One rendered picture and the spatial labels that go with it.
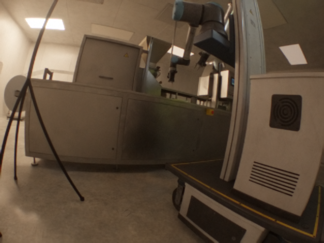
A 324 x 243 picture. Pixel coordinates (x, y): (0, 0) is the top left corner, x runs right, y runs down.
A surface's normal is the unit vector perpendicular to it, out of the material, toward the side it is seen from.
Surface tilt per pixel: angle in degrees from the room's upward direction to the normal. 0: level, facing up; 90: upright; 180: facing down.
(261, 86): 90
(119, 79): 90
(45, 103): 90
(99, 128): 90
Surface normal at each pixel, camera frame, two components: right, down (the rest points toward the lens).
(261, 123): -0.86, -0.10
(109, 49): 0.44, 0.10
